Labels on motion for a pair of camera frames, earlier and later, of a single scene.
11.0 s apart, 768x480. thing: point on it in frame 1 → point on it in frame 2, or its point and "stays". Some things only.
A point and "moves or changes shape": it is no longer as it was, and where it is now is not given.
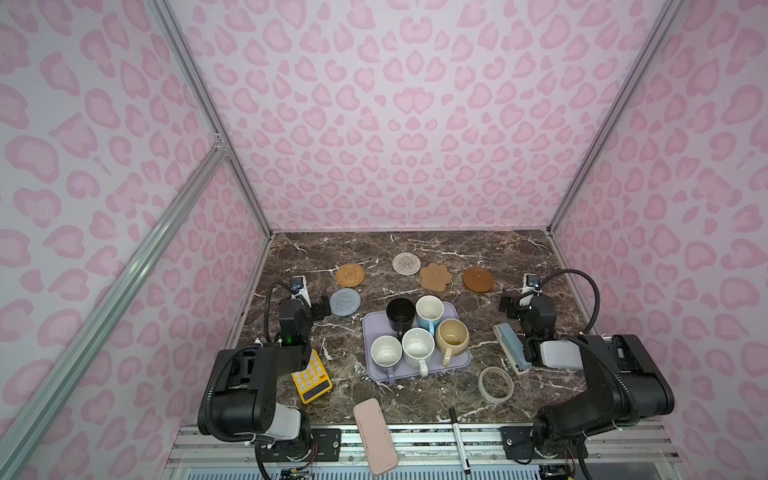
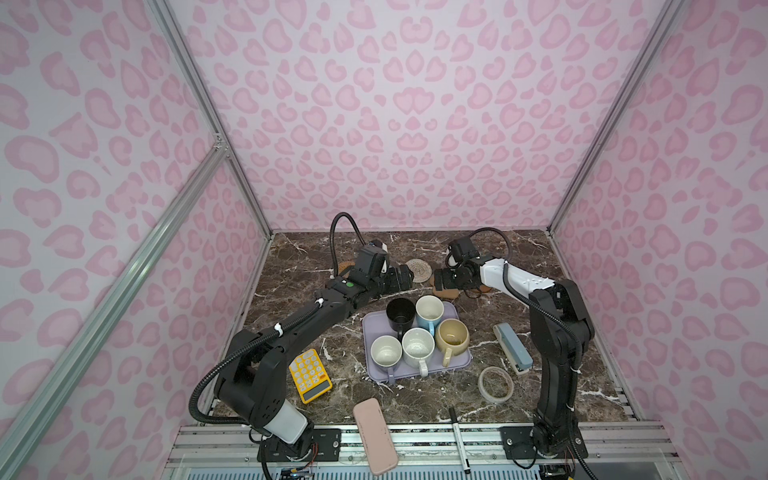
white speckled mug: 418,345 stays
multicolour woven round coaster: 406,263 moves or changes shape
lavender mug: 387,352 stays
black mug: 401,313 stays
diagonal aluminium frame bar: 20,442 stays
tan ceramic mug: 452,337 stays
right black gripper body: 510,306 → 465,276
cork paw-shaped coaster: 435,277 → 447,293
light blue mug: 429,311 stays
